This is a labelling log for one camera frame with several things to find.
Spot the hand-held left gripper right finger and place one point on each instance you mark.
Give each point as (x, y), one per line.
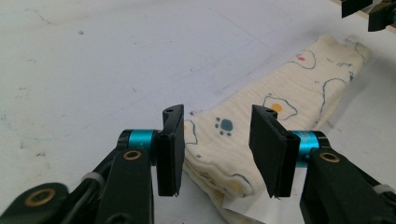
(274, 155)

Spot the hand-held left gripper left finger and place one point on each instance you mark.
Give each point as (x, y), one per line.
(169, 155)

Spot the cream printed cloth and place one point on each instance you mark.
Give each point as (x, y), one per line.
(280, 90)

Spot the pale blue table mat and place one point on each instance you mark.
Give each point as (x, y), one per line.
(93, 62)

